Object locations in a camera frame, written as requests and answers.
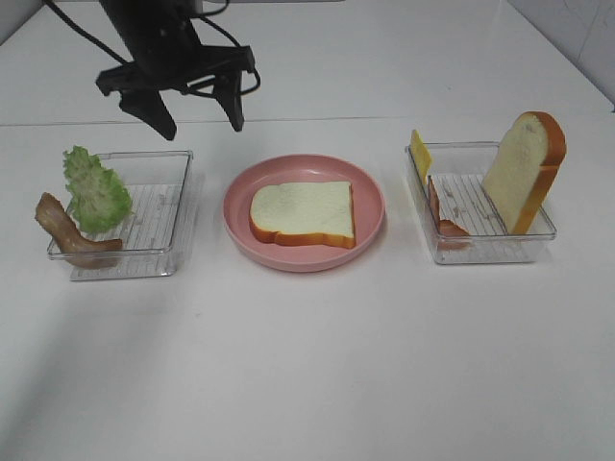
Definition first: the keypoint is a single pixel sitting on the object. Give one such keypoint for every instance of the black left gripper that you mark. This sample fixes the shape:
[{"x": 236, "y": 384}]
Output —
[{"x": 168, "y": 54}]

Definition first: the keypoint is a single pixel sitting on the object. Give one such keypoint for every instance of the green lettuce leaf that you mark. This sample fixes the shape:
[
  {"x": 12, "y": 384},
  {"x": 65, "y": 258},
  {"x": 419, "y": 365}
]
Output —
[{"x": 99, "y": 198}]

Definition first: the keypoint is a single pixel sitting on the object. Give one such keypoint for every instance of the bread slice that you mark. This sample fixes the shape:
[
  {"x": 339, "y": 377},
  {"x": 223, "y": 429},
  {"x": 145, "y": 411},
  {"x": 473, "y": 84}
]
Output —
[{"x": 304, "y": 213}]

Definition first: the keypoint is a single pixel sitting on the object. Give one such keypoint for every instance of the yellow cheese slice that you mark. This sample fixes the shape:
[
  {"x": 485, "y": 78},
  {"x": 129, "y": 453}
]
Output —
[{"x": 421, "y": 156}]

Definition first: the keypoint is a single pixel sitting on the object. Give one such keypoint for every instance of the clear plastic tray left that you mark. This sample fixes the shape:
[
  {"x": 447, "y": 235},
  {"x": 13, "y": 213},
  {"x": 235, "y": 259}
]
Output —
[{"x": 157, "y": 234}]

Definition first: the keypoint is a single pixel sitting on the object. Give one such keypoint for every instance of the clear plastic tray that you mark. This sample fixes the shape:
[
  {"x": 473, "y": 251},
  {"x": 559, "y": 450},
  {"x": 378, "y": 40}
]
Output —
[
  {"x": 157, "y": 234},
  {"x": 457, "y": 170}
]

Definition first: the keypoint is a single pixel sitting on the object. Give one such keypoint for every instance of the pink round plate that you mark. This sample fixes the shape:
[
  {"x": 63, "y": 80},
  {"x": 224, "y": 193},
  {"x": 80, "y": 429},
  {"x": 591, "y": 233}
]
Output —
[{"x": 368, "y": 211}]

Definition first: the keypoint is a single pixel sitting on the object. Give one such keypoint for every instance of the clear plastic tray right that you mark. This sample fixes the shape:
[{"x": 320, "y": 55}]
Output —
[{"x": 457, "y": 170}]

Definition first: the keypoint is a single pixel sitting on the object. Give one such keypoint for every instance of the bread slice right tray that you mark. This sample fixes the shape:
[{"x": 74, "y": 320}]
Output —
[{"x": 524, "y": 169}]

